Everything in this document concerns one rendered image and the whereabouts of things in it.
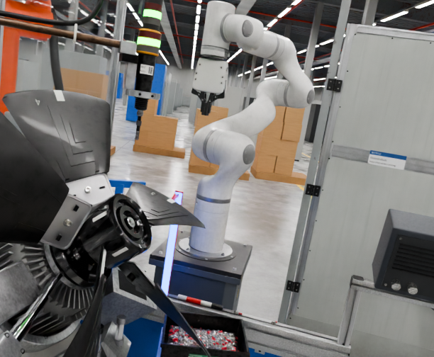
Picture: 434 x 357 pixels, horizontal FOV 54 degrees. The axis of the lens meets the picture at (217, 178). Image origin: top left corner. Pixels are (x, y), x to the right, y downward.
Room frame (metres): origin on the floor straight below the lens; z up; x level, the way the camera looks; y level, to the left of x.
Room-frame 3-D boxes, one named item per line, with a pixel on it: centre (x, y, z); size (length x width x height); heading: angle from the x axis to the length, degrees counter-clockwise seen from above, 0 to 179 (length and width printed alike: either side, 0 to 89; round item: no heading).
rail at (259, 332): (1.18, 0.00, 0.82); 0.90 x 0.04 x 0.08; 78
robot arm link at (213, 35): (1.34, 0.07, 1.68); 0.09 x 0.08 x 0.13; 50
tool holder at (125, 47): (0.84, 0.18, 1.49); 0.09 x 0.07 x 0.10; 113
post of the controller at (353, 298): (1.09, -0.42, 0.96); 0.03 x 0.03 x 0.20; 78
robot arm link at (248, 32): (1.41, -0.03, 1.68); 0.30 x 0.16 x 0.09; 140
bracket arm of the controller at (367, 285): (1.07, -0.52, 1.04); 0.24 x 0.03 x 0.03; 78
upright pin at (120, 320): (0.81, 0.15, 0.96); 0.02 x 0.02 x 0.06
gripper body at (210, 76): (1.34, 0.07, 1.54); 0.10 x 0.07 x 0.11; 78
